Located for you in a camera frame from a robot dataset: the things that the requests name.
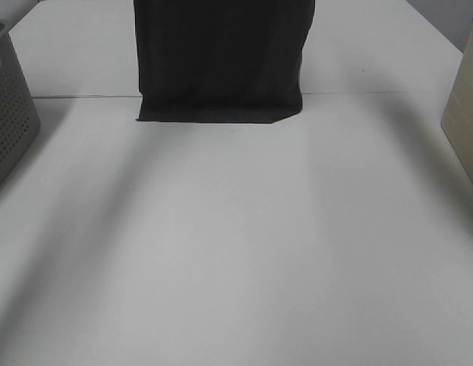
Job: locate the dark navy towel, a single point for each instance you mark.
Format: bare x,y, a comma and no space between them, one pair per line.
221,62

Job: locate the grey perforated plastic basket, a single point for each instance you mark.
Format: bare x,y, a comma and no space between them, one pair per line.
19,121

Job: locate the beige box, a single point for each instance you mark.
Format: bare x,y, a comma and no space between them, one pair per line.
457,118

